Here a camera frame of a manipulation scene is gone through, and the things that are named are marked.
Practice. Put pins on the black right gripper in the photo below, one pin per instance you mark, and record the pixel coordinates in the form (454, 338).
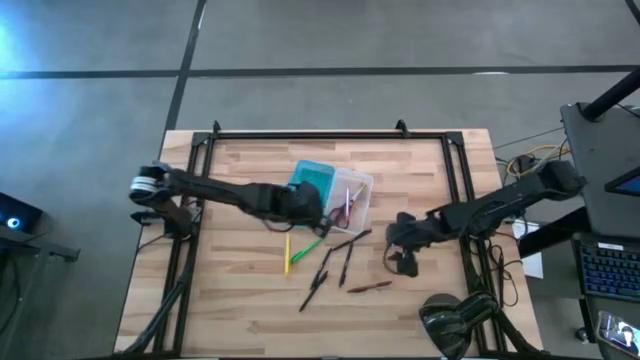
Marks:
(412, 231)

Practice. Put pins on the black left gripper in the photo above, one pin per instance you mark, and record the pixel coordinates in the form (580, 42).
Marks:
(295, 205)

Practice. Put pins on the green marker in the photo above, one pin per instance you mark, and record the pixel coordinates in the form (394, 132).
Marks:
(306, 251)

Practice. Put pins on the clear plastic supply box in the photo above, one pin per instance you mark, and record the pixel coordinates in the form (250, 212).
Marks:
(357, 220)

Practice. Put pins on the pink pen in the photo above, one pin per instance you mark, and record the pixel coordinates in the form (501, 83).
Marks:
(347, 200)

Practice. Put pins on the brown pen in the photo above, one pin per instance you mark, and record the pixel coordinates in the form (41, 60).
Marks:
(370, 287)

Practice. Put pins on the yellow pencil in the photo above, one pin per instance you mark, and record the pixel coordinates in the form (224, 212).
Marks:
(287, 255)

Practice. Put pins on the orange pencil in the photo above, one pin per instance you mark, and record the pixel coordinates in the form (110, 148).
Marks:
(358, 194)

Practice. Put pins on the blue plastic box lid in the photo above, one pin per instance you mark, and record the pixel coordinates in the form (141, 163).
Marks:
(312, 175)

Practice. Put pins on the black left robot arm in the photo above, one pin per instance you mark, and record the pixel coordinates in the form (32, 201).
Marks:
(215, 190)

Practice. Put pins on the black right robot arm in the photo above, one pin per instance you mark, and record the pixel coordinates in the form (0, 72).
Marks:
(500, 202)

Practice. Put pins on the black box blue light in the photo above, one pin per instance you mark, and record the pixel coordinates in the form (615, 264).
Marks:
(22, 212)

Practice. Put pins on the black desk lamp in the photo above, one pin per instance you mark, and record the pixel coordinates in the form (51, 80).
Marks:
(450, 320)

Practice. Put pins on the white paper sheet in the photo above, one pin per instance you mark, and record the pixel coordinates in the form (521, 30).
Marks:
(532, 265)

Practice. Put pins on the laptop with blue keys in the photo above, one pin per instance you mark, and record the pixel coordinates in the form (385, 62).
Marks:
(610, 270)

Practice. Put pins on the smartphone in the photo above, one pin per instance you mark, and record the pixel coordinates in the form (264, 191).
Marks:
(617, 332)

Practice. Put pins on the black tablet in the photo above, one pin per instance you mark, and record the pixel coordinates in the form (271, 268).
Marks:
(627, 186)

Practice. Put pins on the black pole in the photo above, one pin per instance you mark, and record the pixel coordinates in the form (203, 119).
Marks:
(615, 92)

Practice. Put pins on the black floor stand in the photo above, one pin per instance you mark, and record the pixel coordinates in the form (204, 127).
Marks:
(50, 250)

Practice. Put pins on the black metal table frame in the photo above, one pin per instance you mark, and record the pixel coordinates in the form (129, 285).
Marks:
(325, 135)

